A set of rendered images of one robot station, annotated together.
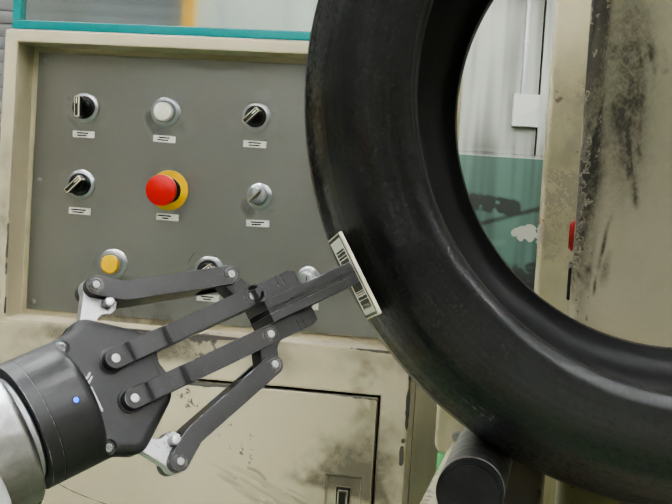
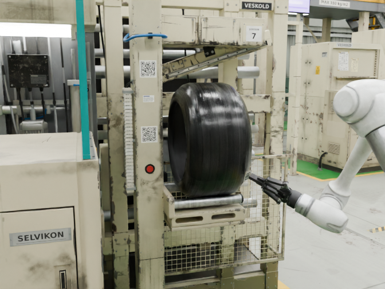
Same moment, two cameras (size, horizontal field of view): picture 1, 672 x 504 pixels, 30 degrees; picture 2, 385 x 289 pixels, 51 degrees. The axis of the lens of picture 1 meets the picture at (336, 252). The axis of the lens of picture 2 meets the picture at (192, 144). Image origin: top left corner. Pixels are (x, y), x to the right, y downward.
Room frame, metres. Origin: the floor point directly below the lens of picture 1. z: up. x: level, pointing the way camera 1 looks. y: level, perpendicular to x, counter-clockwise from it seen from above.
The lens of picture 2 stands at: (1.84, 1.46, 1.48)
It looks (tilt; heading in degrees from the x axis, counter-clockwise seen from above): 10 degrees down; 244
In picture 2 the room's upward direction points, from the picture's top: straight up
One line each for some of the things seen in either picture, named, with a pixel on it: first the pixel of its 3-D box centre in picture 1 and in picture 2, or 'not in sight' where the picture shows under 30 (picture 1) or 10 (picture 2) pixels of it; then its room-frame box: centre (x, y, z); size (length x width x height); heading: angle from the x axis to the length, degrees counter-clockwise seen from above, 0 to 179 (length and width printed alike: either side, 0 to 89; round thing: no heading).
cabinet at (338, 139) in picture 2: not in sight; (357, 130); (-3.27, -3.01, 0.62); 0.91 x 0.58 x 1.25; 178
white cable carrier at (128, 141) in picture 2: not in sight; (129, 140); (1.30, -0.28, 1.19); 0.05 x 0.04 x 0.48; 79
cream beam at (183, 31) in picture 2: not in sight; (205, 32); (0.78, -0.54, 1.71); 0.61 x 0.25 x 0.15; 169
